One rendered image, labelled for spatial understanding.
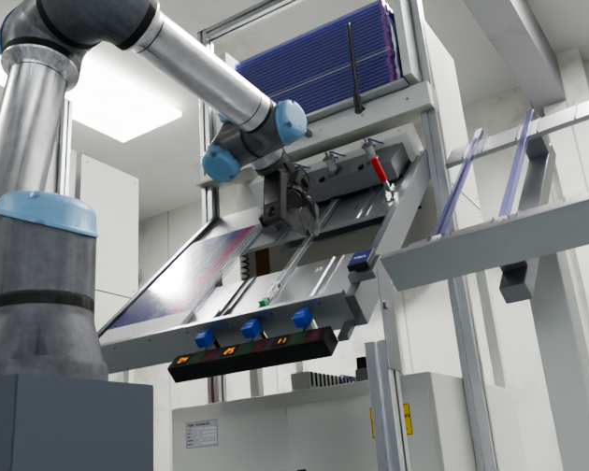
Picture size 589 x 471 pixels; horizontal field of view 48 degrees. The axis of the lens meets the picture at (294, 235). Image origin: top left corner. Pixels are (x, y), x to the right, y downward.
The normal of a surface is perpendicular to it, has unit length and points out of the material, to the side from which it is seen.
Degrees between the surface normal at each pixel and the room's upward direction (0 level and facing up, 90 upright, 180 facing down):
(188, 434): 90
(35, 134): 90
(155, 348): 133
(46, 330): 72
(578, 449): 90
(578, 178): 90
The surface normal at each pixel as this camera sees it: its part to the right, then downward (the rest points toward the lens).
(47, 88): 0.73, -0.29
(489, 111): -0.55, -0.25
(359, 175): -0.33, 0.46
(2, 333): -0.26, -0.58
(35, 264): 0.18, -0.34
